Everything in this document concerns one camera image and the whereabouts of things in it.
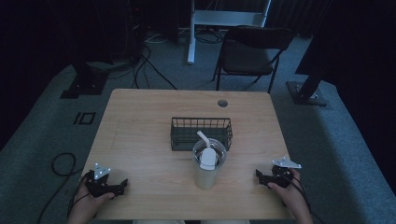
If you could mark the person's left hand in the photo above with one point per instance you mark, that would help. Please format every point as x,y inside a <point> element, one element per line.
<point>87,205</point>

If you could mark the black folding chair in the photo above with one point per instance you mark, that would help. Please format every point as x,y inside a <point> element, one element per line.
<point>250,56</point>

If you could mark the silver tumbler with straw lid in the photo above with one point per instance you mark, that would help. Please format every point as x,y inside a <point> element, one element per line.
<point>208,161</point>

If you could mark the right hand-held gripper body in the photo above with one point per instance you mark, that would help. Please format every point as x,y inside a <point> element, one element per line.
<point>280,174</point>

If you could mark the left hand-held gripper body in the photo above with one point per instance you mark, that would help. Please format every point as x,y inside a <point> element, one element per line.
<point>99,183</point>

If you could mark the black stand with base plate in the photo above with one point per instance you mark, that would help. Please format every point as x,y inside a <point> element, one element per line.
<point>85,79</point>
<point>308,87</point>

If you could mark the white desk frame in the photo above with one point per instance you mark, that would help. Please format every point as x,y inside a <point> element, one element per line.
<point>219,21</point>

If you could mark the grey table grommet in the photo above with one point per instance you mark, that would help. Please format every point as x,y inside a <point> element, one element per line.
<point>222,103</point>

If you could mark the person's right hand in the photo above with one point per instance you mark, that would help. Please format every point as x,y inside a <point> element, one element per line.
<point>291,199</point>

